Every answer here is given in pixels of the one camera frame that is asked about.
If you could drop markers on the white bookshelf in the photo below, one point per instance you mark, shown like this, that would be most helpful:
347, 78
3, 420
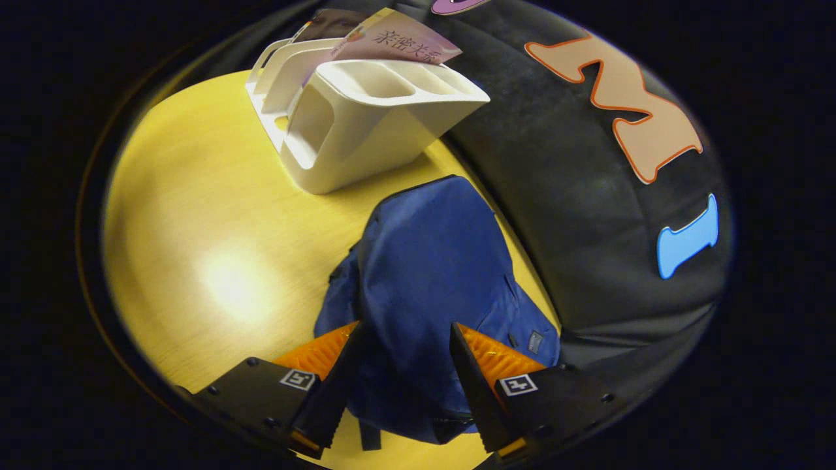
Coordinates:
366, 130

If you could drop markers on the pink book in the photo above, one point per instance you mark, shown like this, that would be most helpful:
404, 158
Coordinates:
398, 39

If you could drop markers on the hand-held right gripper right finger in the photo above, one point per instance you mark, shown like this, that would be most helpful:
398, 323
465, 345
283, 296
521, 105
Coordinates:
480, 398

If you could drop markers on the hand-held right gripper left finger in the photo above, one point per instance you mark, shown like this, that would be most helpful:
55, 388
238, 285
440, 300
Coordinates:
330, 398

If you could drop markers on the blue schoolbag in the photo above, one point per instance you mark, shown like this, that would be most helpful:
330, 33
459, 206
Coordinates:
431, 261

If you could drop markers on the black backdrop cloth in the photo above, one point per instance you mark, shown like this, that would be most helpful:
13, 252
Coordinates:
562, 196

